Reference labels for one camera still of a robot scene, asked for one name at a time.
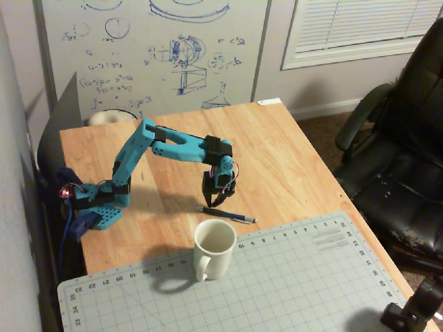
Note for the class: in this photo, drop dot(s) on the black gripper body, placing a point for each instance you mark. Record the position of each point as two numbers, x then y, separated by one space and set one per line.
215 192

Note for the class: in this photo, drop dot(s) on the controller board red led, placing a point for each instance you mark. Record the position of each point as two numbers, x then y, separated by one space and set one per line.
65 192

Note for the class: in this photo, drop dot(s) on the dark blue clamp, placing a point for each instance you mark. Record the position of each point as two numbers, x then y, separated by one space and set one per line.
81 224
66 175

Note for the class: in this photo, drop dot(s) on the white label strip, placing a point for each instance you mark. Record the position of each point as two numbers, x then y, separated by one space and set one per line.
270 101

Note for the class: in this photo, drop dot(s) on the white tape roll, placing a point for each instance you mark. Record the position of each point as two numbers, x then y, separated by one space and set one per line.
104 118

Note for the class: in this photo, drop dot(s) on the grey gridded cutting mat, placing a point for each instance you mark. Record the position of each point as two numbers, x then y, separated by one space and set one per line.
277 283

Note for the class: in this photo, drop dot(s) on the blue black pen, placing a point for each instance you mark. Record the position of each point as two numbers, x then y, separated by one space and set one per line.
228 215

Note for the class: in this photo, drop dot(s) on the white window blinds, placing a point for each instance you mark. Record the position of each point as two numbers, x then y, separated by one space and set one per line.
363 24

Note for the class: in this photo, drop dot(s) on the white ceramic mug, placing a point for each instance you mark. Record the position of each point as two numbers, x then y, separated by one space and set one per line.
218 256

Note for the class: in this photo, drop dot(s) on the black leather office chair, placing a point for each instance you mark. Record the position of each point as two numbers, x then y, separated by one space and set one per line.
408 173

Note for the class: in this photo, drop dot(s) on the whiteboard with blue drawings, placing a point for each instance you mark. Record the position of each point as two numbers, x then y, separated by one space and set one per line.
138 27

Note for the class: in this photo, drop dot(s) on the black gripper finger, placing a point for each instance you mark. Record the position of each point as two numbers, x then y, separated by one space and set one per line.
208 200
221 198

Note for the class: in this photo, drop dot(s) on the black camera stand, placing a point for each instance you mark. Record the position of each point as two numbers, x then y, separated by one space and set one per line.
415 304

